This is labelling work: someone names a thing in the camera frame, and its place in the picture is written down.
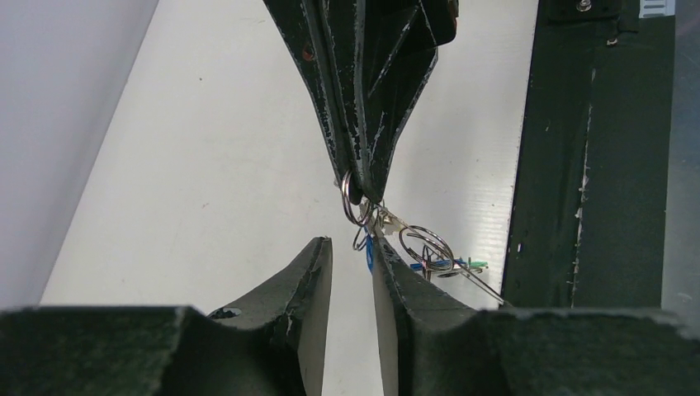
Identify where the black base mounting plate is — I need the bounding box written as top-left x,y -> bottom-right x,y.
502,1 -> 675,308

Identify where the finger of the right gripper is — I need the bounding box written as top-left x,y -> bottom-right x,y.
322,0 -> 459,204
264,0 -> 353,183

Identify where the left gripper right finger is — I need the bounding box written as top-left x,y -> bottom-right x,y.
371,237 -> 699,395

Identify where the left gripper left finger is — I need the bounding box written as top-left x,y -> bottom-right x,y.
1,237 -> 333,395

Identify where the blue tag key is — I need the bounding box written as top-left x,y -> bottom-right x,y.
364,228 -> 374,272
409,259 -> 468,271

